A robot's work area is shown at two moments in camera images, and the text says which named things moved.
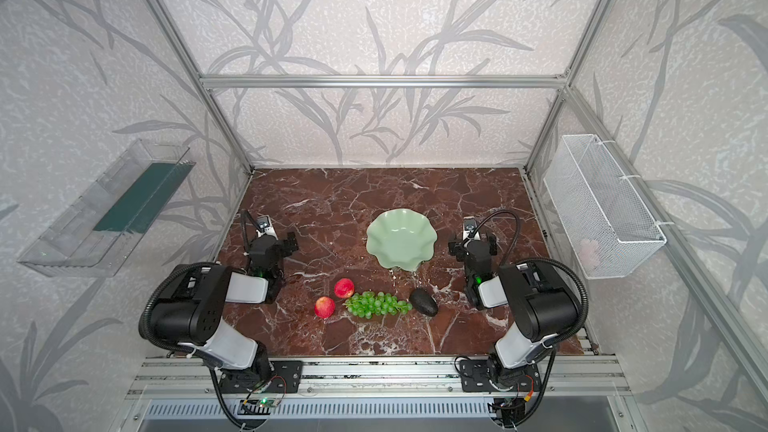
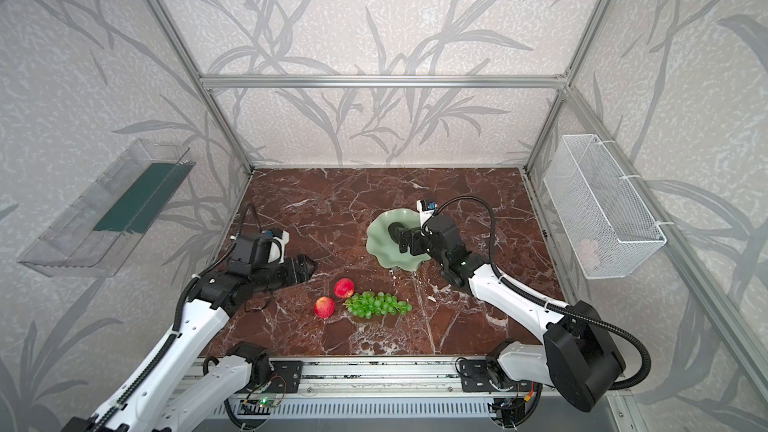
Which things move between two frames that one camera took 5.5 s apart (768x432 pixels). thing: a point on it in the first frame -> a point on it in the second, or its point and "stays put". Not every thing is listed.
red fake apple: x=344 y=288 stays put
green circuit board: x=268 y=402 stays put
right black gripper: x=475 y=246 -> x=411 y=239
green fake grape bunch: x=368 y=304 stays put
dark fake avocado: x=424 y=301 -> x=392 y=230
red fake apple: x=324 y=307 stays put
